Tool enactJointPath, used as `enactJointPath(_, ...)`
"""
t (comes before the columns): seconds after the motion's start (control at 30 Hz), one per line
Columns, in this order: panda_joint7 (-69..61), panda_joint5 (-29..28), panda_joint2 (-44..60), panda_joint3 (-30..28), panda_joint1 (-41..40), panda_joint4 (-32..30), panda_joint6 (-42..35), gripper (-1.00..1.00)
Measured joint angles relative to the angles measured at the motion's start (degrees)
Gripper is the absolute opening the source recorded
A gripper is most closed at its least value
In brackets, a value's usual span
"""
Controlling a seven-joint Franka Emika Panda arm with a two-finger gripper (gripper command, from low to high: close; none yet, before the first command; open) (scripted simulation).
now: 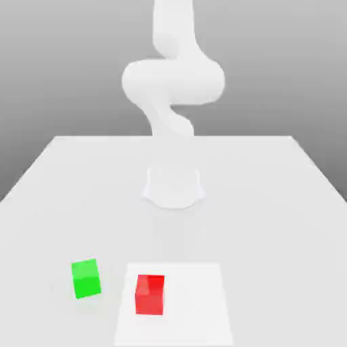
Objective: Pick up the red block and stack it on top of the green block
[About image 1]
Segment small red cube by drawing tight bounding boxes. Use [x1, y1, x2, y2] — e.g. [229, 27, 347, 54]
[134, 274, 165, 317]

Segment small green cube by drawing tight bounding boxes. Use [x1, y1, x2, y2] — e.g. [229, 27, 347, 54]
[70, 258, 102, 300]

